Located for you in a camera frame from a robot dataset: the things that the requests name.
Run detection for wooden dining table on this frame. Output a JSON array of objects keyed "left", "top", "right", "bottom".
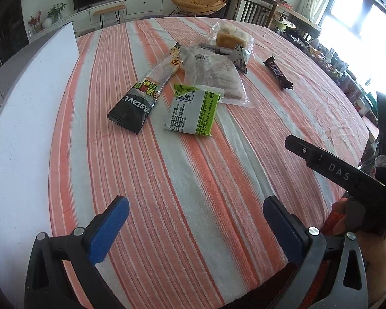
[{"left": 277, "top": 5, "right": 322, "bottom": 39}]

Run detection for wooden dining chair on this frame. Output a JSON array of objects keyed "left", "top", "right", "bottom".
[{"left": 234, "top": 0, "right": 279, "bottom": 28}]

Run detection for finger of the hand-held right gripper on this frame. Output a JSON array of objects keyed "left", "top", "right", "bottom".
[{"left": 285, "top": 134, "right": 386, "bottom": 198}]

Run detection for brown chocolate bar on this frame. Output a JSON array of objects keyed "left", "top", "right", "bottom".
[{"left": 264, "top": 57, "right": 294, "bottom": 91}]

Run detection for translucent pale snack packet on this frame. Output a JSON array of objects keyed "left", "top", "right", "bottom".
[{"left": 180, "top": 46, "right": 249, "bottom": 107}]

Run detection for wooden bench stool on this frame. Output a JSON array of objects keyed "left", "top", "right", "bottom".
[{"left": 93, "top": 2, "right": 126, "bottom": 24}]

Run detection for bright window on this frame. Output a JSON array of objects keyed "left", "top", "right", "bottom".
[{"left": 322, "top": 0, "right": 386, "bottom": 84}]

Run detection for white television cabinet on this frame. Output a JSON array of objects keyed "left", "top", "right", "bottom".
[{"left": 63, "top": 0, "right": 164, "bottom": 33}]

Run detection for person's right forearm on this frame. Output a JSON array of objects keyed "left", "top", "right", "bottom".
[{"left": 367, "top": 230, "right": 386, "bottom": 309}]

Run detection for red flower arrangement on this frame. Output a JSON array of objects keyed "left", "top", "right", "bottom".
[{"left": 28, "top": 10, "right": 42, "bottom": 33}]

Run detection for green white snack packet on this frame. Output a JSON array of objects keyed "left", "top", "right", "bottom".
[{"left": 163, "top": 84, "right": 222, "bottom": 137}]

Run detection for leafy plant in pot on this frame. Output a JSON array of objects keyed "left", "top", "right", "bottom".
[{"left": 48, "top": 3, "right": 66, "bottom": 23}]

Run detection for person's right hand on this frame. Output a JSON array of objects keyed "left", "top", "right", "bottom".
[{"left": 331, "top": 200, "right": 351, "bottom": 236}]

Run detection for triangular patterned snack packet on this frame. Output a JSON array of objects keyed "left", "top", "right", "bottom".
[{"left": 233, "top": 46, "right": 249, "bottom": 74}]

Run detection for dark sausage stick packet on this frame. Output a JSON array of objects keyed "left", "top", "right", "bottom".
[{"left": 198, "top": 42, "right": 237, "bottom": 55}]

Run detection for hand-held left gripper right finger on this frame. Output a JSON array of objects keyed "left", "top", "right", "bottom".
[{"left": 263, "top": 196, "right": 369, "bottom": 309}]

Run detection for black long snack packet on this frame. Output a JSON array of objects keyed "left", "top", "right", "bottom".
[{"left": 107, "top": 42, "right": 185, "bottom": 135}]

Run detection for dark glass cabinet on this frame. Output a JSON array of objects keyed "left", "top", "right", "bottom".
[{"left": 0, "top": 5, "right": 29, "bottom": 66}]

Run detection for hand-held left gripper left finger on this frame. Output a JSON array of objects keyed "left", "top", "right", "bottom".
[{"left": 24, "top": 196, "right": 130, "bottom": 309}]

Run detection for orange striped tablecloth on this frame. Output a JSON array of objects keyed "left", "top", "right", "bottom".
[{"left": 48, "top": 16, "right": 378, "bottom": 309}]

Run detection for clutter on sideboard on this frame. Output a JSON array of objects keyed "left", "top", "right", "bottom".
[{"left": 289, "top": 22, "right": 380, "bottom": 116}]

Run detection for bread in clear bag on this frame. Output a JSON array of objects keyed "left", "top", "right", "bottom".
[{"left": 209, "top": 22, "right": 255, "bottom": 59}]

